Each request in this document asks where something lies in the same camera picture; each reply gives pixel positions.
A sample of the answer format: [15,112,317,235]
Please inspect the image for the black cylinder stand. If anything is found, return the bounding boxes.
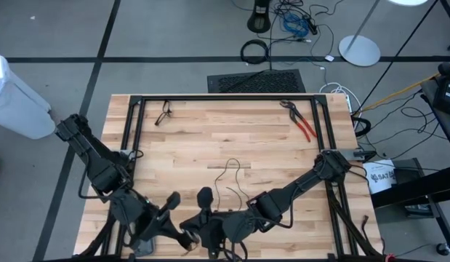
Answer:
[246,0,272,33]

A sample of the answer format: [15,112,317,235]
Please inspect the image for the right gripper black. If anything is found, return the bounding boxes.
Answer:
[180,186,228,260]

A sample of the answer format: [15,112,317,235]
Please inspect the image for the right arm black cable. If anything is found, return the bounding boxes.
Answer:
[220,203,295,262]

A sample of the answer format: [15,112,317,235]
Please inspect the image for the thick black cable loop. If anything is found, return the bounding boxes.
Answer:
[351,116,372,138]

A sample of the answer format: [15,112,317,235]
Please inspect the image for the black power strip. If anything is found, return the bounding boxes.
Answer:
[302,14,319,36]

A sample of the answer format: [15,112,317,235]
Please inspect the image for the blue cable bundle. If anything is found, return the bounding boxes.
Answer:
[281,12,310,38]

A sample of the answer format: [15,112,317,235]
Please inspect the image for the black eyeglasses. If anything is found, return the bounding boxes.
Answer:
[154,100,173,127]

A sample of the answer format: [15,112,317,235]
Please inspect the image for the thin black slanted pole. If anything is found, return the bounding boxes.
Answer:
[354,0,441,114]

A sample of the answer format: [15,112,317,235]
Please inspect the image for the coiled black floor cable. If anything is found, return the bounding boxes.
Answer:
[240,39,271,66]

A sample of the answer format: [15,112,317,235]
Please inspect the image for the thin black cord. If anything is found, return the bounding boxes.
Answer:
[213,158,249,213]

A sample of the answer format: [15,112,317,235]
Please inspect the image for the white power strip cable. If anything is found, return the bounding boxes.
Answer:
[318,82,362,114]

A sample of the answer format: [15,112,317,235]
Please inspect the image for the yellow cable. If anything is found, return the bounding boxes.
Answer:
[355,63,450,114]

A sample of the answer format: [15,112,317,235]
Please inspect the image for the red-handled pliers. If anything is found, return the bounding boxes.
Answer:
[279,100,318,143]

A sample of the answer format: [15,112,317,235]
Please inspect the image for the black floor vent mat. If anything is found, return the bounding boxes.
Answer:
[206,68,307,94]

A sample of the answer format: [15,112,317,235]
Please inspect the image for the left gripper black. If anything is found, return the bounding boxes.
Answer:
[132,191,192,250]

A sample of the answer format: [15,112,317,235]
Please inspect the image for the white lamp base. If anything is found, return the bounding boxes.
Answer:
[337,0,429,68]

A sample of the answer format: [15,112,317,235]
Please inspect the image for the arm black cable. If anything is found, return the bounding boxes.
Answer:
[220,203,295,262]
[78,148,145,201]

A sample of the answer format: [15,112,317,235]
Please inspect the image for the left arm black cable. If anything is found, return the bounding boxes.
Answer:
[78,148,145,201]

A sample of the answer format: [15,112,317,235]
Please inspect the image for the grey rectangular pouch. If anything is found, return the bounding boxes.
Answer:
[132,238,156,258]

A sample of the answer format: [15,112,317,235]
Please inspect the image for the dark red cable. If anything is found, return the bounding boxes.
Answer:
[360,214,371,243]

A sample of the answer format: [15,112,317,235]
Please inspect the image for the black floor cable tangle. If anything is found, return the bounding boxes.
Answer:
[268,0,337,61]

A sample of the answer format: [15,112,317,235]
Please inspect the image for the black side cart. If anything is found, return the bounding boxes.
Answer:
[420,61,450,156]

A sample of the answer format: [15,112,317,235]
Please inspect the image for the white trash bin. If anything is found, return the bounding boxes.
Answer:
[0,50,55,140]

